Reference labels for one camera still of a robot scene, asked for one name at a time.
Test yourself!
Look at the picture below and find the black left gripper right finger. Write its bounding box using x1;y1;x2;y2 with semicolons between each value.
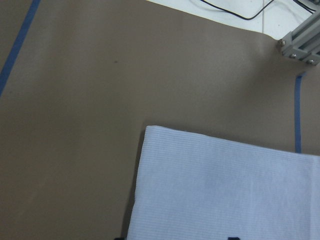
227;236;241;240

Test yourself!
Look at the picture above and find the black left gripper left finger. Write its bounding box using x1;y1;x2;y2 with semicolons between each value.
114;237;127;240

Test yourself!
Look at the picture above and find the light blue striped shirt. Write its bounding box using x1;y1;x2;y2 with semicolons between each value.
127;125;320;240

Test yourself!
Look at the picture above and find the aluminium frame post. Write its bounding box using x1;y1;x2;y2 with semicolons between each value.
276;11;320;66

